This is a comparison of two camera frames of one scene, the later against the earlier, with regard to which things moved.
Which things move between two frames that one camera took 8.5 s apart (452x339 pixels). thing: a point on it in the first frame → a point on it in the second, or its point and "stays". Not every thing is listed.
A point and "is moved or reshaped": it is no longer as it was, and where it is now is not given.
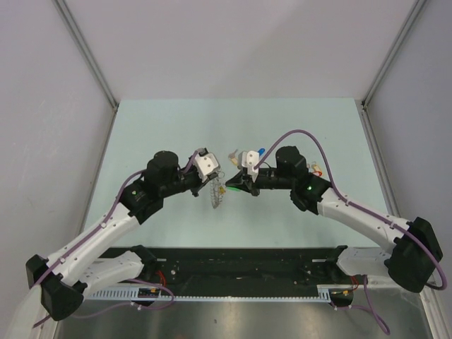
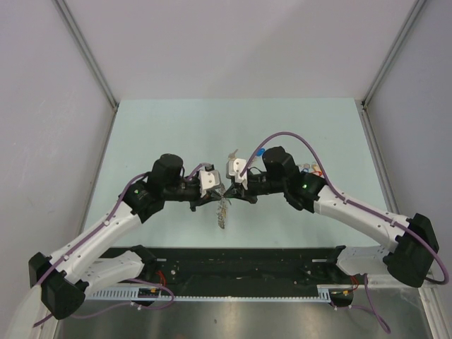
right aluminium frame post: [365, 118] stays
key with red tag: [317, 171] stays
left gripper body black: [191, 181] → [195, 199]
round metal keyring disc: [215, 194] is moved or reshaped
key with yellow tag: [232, 156] stays
